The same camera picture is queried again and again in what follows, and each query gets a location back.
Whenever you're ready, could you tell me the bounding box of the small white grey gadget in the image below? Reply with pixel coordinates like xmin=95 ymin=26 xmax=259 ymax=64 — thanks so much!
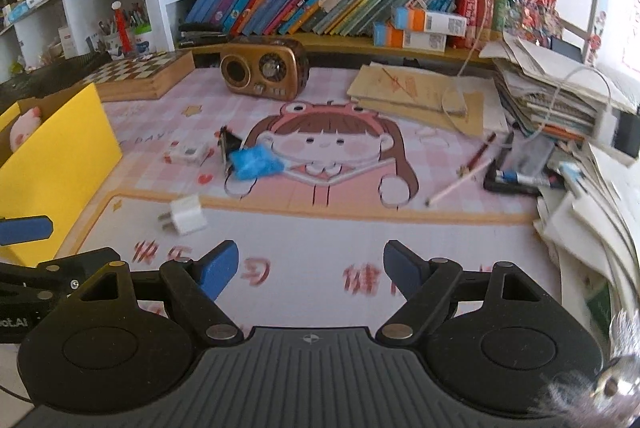
xmin=170 ymin=142 xmax=208 ymax=165

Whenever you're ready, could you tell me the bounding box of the red pencil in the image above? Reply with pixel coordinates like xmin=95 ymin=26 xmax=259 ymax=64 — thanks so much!
xmin=459 ymin=132 xmax=498 ymax=174

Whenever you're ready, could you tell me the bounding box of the grey furry pendant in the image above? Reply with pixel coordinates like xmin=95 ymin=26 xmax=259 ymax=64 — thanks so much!
xmin=535 ymin=308 xmax=640 ymax=428

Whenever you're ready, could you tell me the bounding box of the white jar green lid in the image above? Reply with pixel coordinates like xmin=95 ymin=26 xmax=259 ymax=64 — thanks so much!
xmin=134 ymin=24 xmax=157 ymax=56

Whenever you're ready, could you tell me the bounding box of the black binder clip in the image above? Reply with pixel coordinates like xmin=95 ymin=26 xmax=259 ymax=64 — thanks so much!
xmin=218 ymin=125 xmax=244 ymax=176

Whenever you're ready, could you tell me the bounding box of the white charger plug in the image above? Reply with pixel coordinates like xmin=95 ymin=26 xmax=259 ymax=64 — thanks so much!
xmin=158 ymin=194 xmax=203 ymax=236

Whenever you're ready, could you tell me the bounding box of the yellow cardboard box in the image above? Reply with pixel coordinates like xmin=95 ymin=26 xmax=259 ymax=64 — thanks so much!
xmin=0 ymin=83 xmax=123 ymax=268

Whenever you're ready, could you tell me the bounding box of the black stapler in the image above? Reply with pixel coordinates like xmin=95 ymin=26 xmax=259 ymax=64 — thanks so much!
xmin=177 ymin=22 xmax=228 ymax=48

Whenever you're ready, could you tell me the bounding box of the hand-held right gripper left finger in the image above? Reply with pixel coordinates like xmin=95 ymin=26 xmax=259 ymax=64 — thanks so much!
xmin=75 ymin=239 xmax=245 ymax=344

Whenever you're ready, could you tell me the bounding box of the wooden chessboard box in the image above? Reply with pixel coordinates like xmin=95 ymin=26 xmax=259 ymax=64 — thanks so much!
xmin=82 ymin=50 xmax=196 ymax=100

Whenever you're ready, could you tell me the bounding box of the red bottle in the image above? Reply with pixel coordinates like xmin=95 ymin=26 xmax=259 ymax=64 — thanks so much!
xmin=112 ymin=1 xmax=132 ymax=54

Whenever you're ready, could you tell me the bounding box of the pink printed desktop mat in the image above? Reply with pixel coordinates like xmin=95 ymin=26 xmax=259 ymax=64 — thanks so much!
xmin=50 ymin=51 xmax=566 ymax=344

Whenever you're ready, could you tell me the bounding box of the pile of white papers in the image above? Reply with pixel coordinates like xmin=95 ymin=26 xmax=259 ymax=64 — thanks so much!
xmin=532 ymin=143 xmax=640 ymax=334

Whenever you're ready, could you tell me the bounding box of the white pen cup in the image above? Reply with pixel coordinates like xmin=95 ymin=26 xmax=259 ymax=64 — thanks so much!
xmin=100 ymin=21 xmax=123 ymax=56

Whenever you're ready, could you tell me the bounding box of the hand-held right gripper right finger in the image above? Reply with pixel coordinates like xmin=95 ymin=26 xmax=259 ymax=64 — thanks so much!
xmin=375 ymin=239 xmax=551 ymax=344

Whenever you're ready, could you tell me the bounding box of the blue plastic bag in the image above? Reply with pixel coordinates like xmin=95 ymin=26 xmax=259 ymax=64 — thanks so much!
xmin=230 ymin=145 xmax=288 ymax=181

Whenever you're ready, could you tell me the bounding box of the orange white medicine box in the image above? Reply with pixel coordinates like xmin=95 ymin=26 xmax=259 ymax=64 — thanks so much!
xmin=391 ymin=7 xmax=468 ymax=36
xmin=373 ymin=22 xmax=447 ymax=52

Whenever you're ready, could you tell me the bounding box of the white box red label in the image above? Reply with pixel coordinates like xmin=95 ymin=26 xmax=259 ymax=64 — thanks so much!
xmin=59 ymin=26 xmax=78 ymax=58

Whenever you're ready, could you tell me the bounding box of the black electronic keyboard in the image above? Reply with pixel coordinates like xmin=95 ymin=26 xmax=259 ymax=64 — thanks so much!
xmin=0 ymin=51 xmax=113 ymax=102

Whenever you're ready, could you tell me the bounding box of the pink plush pig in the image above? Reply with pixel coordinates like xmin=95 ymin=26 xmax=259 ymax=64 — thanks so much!
xmin=10 ymin=106 xmax=43 ymax=152

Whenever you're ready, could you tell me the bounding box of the stack of brown envelopes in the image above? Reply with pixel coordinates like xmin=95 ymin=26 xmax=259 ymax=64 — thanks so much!
xmin=347 ymin=62 xmax=508 ymax=136

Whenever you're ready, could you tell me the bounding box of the black tray with markers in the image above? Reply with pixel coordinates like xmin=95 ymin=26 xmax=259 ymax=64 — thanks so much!
xmin=482 ymin=158 xmax=566 ymax=196

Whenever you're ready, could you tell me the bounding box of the wooden retro radio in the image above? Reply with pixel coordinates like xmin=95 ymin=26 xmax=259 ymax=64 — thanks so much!
xmin=220 ymin=37 xmax=310 ymax=102

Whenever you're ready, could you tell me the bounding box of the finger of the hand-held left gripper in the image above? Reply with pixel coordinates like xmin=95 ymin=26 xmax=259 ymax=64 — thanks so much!
xmin=0 ymin=215 xmax=54 ymax=245
xmin=0 ymin=247 xmax=121 ymax=305

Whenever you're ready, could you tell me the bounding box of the pale pencil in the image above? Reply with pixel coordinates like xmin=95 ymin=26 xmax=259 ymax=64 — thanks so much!
xmin=425 ymin=158 xmax=496 ymax=206

